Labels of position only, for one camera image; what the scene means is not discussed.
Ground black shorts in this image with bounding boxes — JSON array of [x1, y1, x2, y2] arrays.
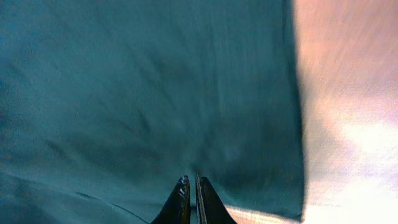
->
[[1, 0, 305, 223]]

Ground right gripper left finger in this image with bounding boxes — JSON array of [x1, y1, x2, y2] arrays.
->
[[150, 175, 190, 224]]

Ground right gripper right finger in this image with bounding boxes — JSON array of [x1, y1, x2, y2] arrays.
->
[[198, 177, 237, 224]]

